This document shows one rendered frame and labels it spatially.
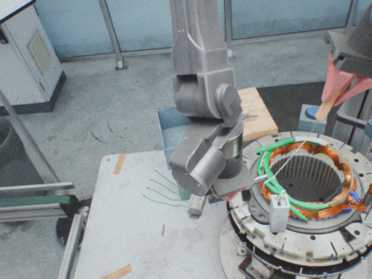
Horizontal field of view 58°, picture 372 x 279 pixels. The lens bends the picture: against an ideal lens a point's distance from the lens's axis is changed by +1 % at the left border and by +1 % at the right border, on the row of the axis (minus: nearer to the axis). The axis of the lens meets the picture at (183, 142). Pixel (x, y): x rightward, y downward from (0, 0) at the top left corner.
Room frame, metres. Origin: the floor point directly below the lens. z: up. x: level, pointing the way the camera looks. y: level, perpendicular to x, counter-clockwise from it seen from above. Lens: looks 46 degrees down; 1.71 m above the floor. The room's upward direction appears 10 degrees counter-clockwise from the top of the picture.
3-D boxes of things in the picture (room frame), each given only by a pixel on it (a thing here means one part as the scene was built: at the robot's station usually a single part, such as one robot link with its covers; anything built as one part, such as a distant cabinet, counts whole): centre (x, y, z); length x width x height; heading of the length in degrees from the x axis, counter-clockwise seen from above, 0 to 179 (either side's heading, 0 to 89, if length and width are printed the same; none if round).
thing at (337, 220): (0.40, -0.24, 1.05); 0.22 x 0.22 x 0.12
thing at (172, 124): (0.69, 0.01, 0.92); 0.17 x 0.11 x 0.28; 3
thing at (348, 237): (0.28, -0.27, 1.10); 0.03 x 0.02 x 0.01; 14
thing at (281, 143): (0.47, -0.22, 1.15); 0.15 x 0.04 x 0.02; 84
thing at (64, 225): (1.14, 0.67, 0.01); 0.34 x 0.34 x 0.02
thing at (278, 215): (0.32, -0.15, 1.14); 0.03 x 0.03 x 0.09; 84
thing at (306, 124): (0.67, -0.38, 0.91); 0.07 x 0.07 x 0.25; 62
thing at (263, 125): (0.70, -0.15, 1.05); 0.20 x 0.19 x 0.02; 93
